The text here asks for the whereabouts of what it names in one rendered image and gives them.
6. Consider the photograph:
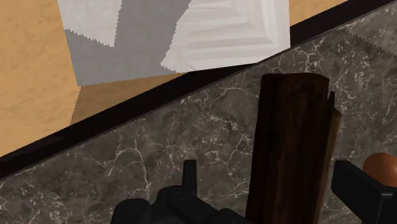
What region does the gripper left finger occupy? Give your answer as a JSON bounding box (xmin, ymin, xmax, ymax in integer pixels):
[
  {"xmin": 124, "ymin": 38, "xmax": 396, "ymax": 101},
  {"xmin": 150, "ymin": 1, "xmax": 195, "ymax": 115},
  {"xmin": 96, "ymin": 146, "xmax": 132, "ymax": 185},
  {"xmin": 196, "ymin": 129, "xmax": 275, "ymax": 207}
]
[{"xmin": 110, "ymin": 159, "xmax": 249, "ymax": 224}]

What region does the white panelled door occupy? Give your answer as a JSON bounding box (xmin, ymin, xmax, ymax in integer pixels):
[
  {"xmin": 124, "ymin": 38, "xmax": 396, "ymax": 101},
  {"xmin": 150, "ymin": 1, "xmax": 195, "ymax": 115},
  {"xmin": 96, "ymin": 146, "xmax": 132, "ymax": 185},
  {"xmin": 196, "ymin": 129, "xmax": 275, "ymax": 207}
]
[{"xmin": 57, "ymin": 0, "xmax": 291, "ymax": 87}]

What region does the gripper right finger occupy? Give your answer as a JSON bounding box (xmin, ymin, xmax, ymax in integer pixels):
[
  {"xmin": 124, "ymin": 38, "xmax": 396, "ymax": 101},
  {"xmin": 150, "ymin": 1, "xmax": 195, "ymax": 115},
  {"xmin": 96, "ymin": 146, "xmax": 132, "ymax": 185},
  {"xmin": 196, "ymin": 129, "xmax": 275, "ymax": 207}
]
[{"xmin": 330, "ymin": 160, "xmax": 397, "ymax": 224}]

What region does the dark brown wooden block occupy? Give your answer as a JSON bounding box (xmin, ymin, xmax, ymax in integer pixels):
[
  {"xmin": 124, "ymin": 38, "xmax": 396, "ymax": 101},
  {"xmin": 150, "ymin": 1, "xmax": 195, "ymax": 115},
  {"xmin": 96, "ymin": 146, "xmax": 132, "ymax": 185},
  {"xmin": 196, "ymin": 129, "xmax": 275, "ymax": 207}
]
[{"xmin": 244, "ymin": 73, "xmax": 342, "ymax": 224}]

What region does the brown round object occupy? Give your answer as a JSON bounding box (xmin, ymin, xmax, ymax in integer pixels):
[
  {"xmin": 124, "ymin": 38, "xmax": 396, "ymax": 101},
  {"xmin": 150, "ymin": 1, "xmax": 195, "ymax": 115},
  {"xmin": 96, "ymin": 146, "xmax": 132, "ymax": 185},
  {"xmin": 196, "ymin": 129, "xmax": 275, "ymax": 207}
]
[{"xmin": 362, "ymin": 152, "xmax": 397, "ymax": 189}]

